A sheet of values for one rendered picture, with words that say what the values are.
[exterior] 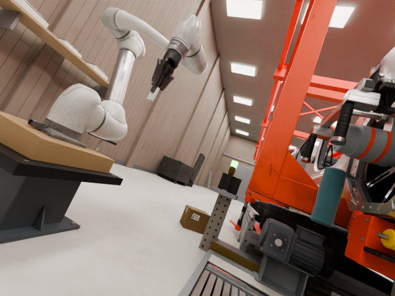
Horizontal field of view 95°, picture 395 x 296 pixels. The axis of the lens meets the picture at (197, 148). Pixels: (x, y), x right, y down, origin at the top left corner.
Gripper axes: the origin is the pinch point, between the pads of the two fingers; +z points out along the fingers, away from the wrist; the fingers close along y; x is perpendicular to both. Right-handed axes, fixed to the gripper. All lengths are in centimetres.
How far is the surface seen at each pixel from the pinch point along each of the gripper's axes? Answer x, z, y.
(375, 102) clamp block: 78, -23, -6
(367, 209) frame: 93, 8, -26
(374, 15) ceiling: 167, -592, -434
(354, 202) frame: 92, 5, -35
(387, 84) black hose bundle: 78, -29, -4
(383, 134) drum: 88, -20, -20
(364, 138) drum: 82, -16, -19
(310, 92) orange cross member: 76, -198, -263
